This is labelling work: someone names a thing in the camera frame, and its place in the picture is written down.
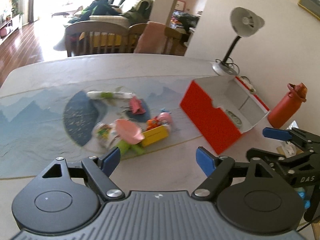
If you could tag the grey desk lamp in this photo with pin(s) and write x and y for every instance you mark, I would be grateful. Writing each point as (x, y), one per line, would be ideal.
(245, 23)

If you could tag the red water bottle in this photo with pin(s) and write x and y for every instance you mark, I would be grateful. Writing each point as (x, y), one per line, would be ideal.
(288, 105)

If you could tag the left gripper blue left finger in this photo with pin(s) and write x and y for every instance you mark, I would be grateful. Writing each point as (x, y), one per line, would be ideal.
(98, 171)

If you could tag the fruit label jar green lid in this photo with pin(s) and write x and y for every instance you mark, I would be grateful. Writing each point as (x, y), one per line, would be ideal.
(105, 134)

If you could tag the white green glue tube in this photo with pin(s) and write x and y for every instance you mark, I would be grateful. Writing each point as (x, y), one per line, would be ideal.
(95, 95)

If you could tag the blue gloved right hand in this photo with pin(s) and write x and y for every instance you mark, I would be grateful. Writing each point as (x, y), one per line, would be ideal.
(302, 193)

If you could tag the grey correction tape dispenser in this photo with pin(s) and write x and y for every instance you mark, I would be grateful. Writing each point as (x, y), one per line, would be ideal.
(235, 119)

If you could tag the red cardboard box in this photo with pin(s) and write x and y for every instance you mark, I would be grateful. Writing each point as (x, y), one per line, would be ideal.
(206, 100)

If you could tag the green plastic tube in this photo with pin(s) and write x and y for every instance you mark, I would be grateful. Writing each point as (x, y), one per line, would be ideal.
(124, 147)

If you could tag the yellow cardboard box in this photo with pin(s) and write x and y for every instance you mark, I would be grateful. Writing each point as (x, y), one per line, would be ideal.
(154, 135)

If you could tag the wooden tv console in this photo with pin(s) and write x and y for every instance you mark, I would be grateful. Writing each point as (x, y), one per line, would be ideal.
(10, 26)

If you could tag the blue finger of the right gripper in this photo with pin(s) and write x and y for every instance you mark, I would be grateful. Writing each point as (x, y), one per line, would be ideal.
(277, 134)

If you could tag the white power strip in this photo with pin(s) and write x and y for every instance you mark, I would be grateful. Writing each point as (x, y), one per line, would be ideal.
(247, 83)

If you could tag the blue landscape table mat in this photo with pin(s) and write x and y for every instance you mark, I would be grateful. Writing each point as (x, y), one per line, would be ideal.
(39, 125)

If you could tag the wooden chair with pink cloth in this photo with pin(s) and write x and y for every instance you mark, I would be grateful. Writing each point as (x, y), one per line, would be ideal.
(153, 38)

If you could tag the orange toy figure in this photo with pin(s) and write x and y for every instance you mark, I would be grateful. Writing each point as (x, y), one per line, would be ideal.
(153, 123)

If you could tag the pink plastic scoop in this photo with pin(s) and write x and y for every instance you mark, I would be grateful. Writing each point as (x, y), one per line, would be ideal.
(129, 131)

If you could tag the sofa with clothes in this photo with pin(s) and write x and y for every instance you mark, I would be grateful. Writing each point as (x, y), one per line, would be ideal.
(122, 12)

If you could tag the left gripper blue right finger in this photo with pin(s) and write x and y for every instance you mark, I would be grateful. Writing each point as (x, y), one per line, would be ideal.
(218, 171)

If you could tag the pink narwhal girl figurine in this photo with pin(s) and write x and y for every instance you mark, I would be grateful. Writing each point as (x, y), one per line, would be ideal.
(165, 118)

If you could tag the dark wooden dining chair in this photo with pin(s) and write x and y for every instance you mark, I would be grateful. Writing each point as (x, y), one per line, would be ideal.
(95, 37)

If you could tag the pink binder clip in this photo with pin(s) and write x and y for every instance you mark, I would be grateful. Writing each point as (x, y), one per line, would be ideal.
(135, 106)

